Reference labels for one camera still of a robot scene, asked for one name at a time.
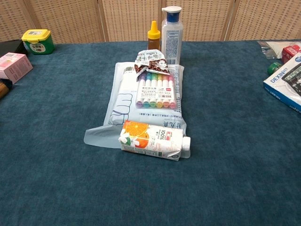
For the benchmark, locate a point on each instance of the clear plastic zip bag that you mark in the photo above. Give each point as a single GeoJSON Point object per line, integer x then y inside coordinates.
{"type": "Point", "coordinates": [270, 48]}

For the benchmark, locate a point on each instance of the brown wooden object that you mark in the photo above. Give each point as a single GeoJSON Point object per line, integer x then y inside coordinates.
{"type": "Point", "coordinates": [3, 88]}

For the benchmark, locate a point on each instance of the orange juice carton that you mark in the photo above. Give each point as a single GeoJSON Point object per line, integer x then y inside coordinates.
{"type": "Point", "coordinates": [150, 141]}

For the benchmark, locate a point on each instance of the red white carton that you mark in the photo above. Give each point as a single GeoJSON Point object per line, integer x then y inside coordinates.
{"type": "Point", "coordinates": [291, 51]}

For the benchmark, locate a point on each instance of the green tub with yellow lid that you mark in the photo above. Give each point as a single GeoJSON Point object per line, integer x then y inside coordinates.
{"type": "Point", "coordinates": [38, 42]}

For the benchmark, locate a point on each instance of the clear bottle with blue cap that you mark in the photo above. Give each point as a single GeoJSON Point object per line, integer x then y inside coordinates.
{"type": "Point", "coordinates": [172, 37]}

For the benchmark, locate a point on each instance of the yellow cap honey bottle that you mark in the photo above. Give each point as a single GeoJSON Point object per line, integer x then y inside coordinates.
{"type": "Point", "coordinates": [153, 35]}

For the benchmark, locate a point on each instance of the blue white Dexin box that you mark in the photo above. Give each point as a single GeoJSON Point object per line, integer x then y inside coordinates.
{"type": "Point", "coordinates": [276, 90]}

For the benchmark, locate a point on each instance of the coffee snack packet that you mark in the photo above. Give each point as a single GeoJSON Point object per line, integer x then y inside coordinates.
{"type": "Point", "coordinates": [151, 62]}

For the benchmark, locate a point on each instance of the green bottle cap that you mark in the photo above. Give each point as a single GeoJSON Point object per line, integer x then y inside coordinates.
{"type": "Point", "coordinates": [274, 67]}

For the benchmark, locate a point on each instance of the large white plastic bag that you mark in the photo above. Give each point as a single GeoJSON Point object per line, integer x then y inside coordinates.
{"type": "Point", "coordinates": [124, 94]}

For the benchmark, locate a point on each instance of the pink cardboard box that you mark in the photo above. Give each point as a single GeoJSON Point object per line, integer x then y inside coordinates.
{"type": "Point", "coordinates": [14, 67]}

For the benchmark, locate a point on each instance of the blue tablecloth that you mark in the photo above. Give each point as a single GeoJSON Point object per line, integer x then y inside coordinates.
{"type": "Point", "coordinates": [70, 141]}

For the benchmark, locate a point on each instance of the woven folding screen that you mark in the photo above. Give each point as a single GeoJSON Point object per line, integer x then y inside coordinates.
{"type": "Point", "coordinates": [70, 18]}

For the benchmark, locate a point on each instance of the pastel highlighter pen pack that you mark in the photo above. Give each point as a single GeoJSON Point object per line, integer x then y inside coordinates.
{"type": "Point", "coordinates": [155, 93]}

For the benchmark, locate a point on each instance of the black box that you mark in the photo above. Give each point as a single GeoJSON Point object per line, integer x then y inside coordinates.
{"type": "Point", "coordinates": [13, 47]}

